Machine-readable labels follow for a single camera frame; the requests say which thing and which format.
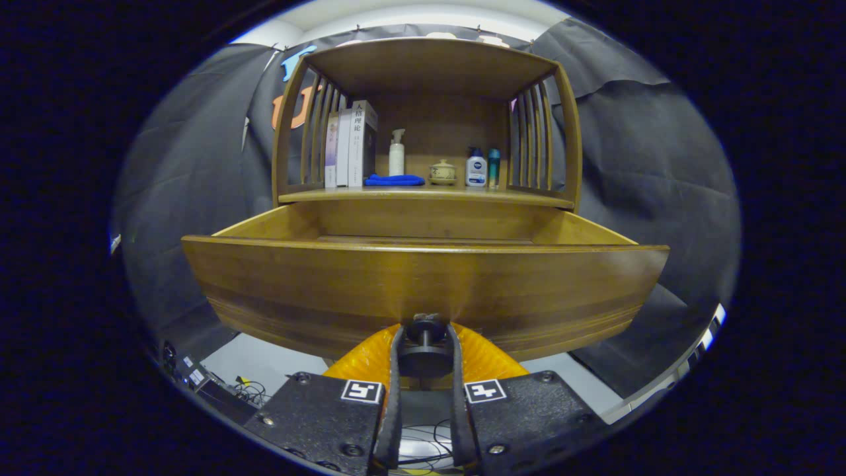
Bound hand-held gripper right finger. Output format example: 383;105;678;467
444;322;605;471

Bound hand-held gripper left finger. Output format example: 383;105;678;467
243;322;405;475

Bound black drawer knob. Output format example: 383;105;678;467
398;313;455;379

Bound wooden drawer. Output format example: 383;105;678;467
182;200;670;363

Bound wooden countertop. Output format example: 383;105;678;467
278;175;576;211

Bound wooden cabinet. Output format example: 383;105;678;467
271;36;584;212

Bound blue cloth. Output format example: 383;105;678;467
364;173;426;187

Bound white pump bottle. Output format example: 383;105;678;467
389;128;406;177

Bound white lotion bottle blue cap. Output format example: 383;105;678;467
465;147;488;188

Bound grey book with portrait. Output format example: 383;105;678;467
348;100;379;188

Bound white book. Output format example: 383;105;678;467
336;109;352;188

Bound purple book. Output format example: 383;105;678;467
325;111;340;188

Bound black cables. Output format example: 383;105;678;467
400;423;457;473

